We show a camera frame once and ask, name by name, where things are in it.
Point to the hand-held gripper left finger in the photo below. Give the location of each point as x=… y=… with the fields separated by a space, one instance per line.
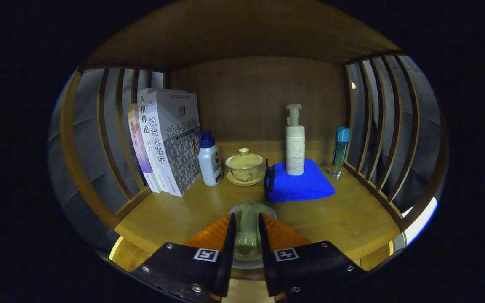
x=227 y=252

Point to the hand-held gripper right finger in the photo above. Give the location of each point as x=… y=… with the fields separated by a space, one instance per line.
x=267 y=252

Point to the pale green ceramic ornament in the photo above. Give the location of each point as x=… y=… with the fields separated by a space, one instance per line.
x=246 y=227

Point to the wooden countertop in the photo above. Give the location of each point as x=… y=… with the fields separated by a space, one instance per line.
x=183 y=214

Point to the wooden cabinet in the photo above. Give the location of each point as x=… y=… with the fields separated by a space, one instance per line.
x=246 y=92

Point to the blue folded cloth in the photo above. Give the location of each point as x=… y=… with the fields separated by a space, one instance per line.
x=301 y=187

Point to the yellow lidded teacup with saucer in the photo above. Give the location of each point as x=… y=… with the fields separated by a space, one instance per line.
x=244 y=166

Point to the white bottle blue cap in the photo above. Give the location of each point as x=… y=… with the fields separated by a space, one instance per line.
x=209 y=164

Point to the white pump bottle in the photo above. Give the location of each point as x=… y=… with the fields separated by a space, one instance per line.
x=295 y=151

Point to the white grey patterned book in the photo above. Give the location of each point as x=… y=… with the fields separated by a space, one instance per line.
x=181 y=147

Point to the clear bottle teal cap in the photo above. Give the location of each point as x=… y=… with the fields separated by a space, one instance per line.
x=340 y=151

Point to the purple spine book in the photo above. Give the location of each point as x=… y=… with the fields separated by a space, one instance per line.
x=139 y=147

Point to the thin white book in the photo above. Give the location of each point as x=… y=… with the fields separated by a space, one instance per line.
x=147 y=134

